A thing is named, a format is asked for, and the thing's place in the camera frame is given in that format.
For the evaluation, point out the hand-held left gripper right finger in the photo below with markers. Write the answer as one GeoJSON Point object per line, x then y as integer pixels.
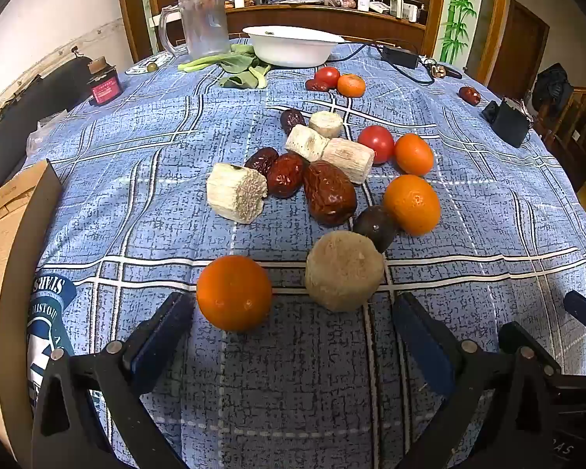
{"type": "Point", "coordinates": [420, 339]}

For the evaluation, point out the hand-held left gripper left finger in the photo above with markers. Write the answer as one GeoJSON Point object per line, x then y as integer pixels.
{"type": "Point", "coordinates": [163, 332]}

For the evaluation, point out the orange mandarin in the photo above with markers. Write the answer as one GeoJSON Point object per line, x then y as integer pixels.
{"type": "Point", "coordinates": [351, 84]}
{"type": "Point", "coordinates": [234, 293]}
{"type": "Point", "coordinates": [414, 154]}
{"type": "Point", "coordinates": [411, 203]}

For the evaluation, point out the large round sugarcane piece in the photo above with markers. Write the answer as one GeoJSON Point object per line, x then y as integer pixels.
{"type": "Point", "coordinates": [345, 273]}

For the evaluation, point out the dark round fruit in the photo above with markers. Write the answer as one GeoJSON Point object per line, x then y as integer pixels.
{"type": "Point", "coordinates": [376, 228]}

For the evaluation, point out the pale sugarcane piece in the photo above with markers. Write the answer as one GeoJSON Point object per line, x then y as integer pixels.
{"type": "Point", "coordinates": [306, 142]}
{"type": "Point", "coordinates": [237, 193]}
{"type": "Point", "coordinates": [326, 123]}
{"type": "Point", "coordinates": [347, 160]}

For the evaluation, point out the cardboard box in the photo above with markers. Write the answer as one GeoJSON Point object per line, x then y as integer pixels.
{"type": "Point", "coordinates": [5, 264]}

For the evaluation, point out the blue plaid tablecloth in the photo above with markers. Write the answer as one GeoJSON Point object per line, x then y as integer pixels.
{"type": "Point", "coordinates": [176, 166]}

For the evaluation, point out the large red date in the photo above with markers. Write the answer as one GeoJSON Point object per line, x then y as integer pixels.
{"type": "Point", "coordinates": [329, 193]}

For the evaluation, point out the wooden chair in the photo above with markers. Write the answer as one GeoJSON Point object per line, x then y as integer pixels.
{"type": "Point", "coordinates": [583, 117]}

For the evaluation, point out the dark red date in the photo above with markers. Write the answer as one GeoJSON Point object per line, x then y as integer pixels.
{"type": "Point", "coordinates": [262, 160]}
{"type": "Point", "coordinates": [292, 119]}

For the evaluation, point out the red tomato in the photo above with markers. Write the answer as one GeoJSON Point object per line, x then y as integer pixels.
{"type": "Point", "coordinates": [327, 76]}
{"type": "Point", "coordinates": [376, 144]}

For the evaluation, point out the small black box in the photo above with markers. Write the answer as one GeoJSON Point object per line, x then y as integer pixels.
{"type": "Point", "coordinates": [508, 121]}

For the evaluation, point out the black bag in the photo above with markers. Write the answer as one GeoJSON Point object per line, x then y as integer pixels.
{"type": "Point", "coordinates": [552, 85]}

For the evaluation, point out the clear plastic bag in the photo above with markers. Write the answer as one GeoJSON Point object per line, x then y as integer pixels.
{"type": "Point", "coordinates": [46, 134]}

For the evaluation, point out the dark jar with cork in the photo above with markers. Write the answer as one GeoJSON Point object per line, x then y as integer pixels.
{"type": "Point", "coordinates": [103, 85]}

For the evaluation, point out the black leather sofa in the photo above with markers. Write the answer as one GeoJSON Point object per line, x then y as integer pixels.
{"type": "Point", "coordinates": [29, 107]}

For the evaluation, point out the brown wooden door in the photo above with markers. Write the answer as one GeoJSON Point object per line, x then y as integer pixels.
{"type": "Point", "coordinates": [517, 49]}

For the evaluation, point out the small red date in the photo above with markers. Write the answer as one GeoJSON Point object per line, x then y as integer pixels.
{"type": "Point", "coordinates": [316, 85]}

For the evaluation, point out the green leafy vegetable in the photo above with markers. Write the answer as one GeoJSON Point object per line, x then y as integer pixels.
{"type": "Point", "coordinates": [237, 66]}

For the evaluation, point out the black power adapter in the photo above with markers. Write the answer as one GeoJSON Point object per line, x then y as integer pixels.
{"type": "Point", "coordinates": [400, 55]}

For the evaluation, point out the clear plastic pitcher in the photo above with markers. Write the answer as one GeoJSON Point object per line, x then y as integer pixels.
{"type": "Point", "coordinates": [202, 24]}

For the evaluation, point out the white bowl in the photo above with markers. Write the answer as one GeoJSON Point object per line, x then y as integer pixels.
{"type": "Point", "coordinates": [293, 49]}

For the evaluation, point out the bamboo wall sticker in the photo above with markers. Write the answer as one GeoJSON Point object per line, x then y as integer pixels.
{"type": "Point", "coordinates": [461, 10]}

